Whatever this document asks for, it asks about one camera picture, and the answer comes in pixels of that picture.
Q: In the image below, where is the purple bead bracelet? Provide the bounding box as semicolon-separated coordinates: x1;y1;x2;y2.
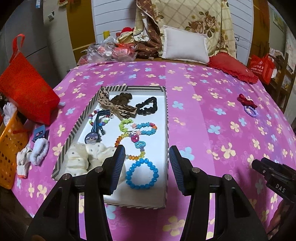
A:
244;105;258;118

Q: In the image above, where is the cream chiffon scrunchie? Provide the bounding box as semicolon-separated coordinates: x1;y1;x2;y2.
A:
64;143;116;176

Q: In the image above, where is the red velvet bow clip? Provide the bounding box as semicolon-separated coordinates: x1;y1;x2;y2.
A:
237;94;257;109

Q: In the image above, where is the blue strap wrist watch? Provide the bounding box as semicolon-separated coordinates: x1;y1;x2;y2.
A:
84;109;111;144

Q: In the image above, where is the blue bead bracelet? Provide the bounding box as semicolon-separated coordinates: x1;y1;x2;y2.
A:
125;158;160;190

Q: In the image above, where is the colourful round bead bracelet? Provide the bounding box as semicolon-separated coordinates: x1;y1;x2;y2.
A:
88;109;112;130

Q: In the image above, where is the multicolour crystal bead bracelet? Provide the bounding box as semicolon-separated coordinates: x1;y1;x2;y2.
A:
114;133;147;161

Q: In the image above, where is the teal fuzzy charm bracelet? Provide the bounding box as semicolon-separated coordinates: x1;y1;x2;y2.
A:
118;119;159;149

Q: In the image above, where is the striped white jewelry tray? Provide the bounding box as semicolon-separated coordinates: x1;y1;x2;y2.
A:
51;86;168;209

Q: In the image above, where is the pink floral bed sheet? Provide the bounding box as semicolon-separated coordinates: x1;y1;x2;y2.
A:
13;61;295;227

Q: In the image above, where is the white work glove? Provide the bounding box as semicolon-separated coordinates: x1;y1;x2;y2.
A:
16;147;32;179

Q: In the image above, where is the white fluffy scrunchie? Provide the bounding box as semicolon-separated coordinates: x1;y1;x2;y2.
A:
30;138;49;166

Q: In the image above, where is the small blue card box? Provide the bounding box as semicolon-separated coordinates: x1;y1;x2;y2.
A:
32;125;49;143

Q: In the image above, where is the orange plastic basket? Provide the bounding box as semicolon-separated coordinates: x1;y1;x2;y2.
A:
0;111;29;189

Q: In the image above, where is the red tote bag right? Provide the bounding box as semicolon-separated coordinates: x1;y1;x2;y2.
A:
248;54;275;85

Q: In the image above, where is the red tote bag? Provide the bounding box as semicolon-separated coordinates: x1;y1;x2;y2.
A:
1;39;60;126
248;54;275;85

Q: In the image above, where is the red heart cushion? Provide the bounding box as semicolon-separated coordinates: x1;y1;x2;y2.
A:
208;52;258;84

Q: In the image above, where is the leopard print bow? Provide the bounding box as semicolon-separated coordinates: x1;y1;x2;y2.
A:
97;86;137;120

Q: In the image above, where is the black scrunchie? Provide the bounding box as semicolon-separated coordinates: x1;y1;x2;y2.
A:
135;96;158;115

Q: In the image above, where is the brown scrunchie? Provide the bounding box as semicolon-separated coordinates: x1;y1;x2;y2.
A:
110;92;132;105

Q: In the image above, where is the red tote bag left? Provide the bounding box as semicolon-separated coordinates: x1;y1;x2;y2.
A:
1;39;60;126

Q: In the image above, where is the white pillow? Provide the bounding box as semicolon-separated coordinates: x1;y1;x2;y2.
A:
162;26;209;64

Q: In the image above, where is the beige floral quilt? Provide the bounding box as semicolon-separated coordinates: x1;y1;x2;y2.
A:
134;0;237;58

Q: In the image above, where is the brown patterned blanket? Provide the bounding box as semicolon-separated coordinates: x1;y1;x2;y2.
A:
133;1;163;59

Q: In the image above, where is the clear plastic snack bag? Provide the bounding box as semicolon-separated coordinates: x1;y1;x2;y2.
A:
77;37;137;66

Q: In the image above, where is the santa plush toy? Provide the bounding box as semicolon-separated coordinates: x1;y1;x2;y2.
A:
116;27;134;44

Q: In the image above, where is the grey refrigerator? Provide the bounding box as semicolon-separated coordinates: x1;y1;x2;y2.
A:
1;1;54;79

